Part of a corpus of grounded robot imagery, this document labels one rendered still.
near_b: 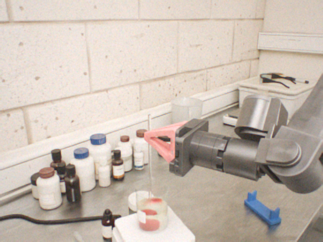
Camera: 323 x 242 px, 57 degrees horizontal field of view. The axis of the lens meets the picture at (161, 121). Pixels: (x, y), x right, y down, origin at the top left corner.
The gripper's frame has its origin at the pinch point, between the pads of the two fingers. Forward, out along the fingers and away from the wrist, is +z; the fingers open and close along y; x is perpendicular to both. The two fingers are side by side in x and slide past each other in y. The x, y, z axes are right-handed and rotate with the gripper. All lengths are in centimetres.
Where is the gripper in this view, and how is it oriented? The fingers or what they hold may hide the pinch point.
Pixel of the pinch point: (149, 136)
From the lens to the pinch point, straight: 52.9
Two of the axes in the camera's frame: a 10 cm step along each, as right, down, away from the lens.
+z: -8.6, -1.7, 4.8
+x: 0.0, 9.4, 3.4
